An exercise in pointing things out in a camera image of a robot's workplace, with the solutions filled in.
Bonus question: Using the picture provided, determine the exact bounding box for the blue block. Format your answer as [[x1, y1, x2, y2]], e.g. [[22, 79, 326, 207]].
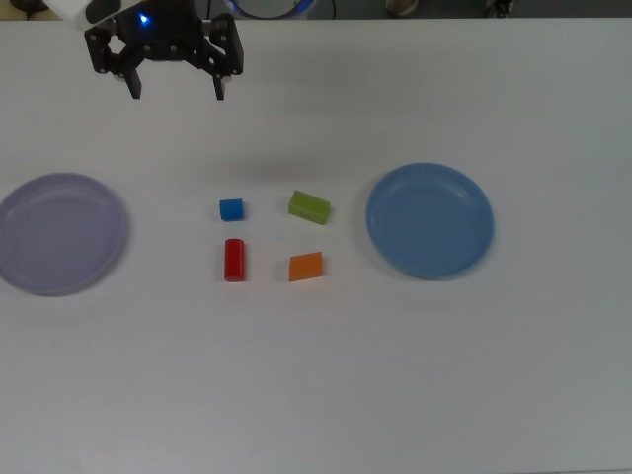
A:
[[218, 197, 247, 222]]

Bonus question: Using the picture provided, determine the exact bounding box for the orange block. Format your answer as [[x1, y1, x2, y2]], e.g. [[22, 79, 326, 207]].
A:
[[288, 251, 324, 283]]

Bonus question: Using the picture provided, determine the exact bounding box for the red cylinder block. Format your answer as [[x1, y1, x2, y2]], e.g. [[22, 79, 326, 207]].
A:
[[223, 238, 248, 283]]

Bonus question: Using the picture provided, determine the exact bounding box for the green block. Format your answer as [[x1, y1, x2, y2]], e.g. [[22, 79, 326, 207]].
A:
[[287, 190, 332, 227]]

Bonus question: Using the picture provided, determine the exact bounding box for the robot base with blue ring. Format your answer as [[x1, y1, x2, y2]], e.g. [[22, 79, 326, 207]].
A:
[[222, 0, 316, 21]]

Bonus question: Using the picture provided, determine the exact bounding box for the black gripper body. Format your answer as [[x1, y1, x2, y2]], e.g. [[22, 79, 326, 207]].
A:
[[116, 0, 208, 63]]

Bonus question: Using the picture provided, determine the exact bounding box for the blue plate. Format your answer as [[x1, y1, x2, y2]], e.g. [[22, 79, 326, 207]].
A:
[[365, 162, 496, 281]]

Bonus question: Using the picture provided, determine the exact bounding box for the purple plate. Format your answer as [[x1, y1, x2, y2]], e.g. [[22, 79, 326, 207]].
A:
[[0, 172, 130, 297]]

